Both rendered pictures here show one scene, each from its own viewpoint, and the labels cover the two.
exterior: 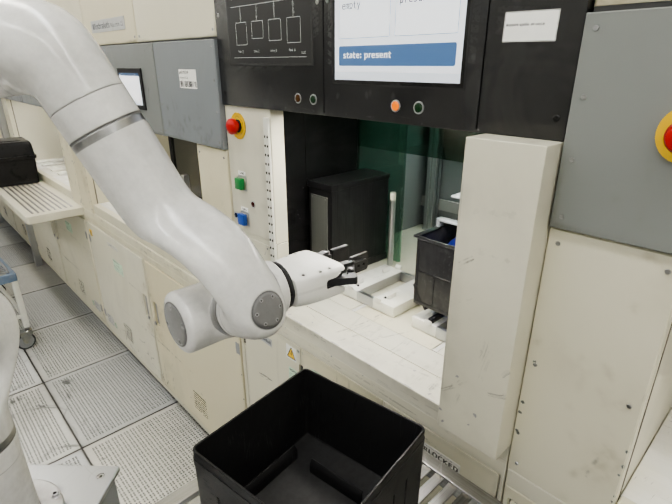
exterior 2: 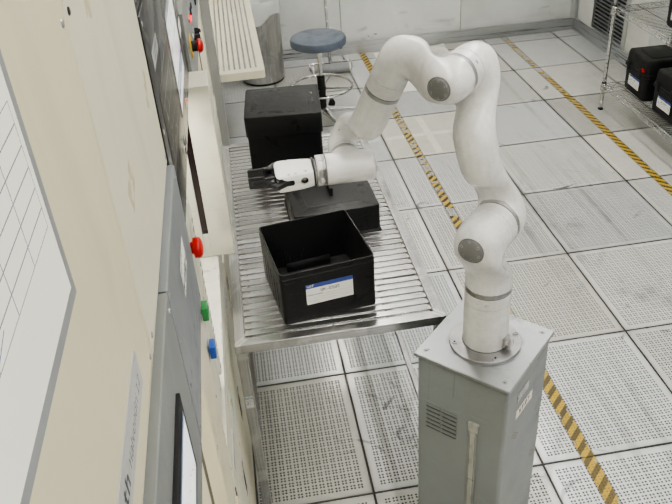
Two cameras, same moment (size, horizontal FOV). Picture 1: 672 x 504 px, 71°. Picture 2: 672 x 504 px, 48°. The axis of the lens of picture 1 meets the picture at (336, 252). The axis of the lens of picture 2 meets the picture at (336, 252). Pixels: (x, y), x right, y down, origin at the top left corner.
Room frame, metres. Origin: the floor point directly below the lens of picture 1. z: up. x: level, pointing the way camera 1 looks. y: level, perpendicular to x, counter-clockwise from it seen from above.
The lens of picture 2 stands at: (2.03, 1.18, 2.11)
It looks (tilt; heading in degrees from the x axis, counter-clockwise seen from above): 34 degrees down; 217
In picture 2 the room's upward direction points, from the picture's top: 4 degrees counter-clockwise
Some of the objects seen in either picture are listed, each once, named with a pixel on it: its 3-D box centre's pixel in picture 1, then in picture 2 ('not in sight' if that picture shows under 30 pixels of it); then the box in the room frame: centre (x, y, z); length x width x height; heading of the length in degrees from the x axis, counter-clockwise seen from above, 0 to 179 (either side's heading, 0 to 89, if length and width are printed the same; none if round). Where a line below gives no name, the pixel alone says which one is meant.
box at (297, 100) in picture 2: not in sight; (285, 130); (-0.04, -0.57, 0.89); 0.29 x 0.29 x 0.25; 39
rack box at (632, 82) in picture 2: not in sight; (654, 72); (-2.75, 0.17, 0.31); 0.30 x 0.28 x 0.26; 41
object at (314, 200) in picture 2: not in sight; (330, 199); (0.23, -0.17, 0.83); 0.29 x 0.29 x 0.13; 46
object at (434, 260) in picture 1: (476, 260); not in sight; (1.05, -0.34, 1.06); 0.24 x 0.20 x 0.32; 44
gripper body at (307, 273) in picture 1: (300, 277); (296, 173); (0.67, 0.06, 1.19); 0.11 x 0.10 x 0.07; 134
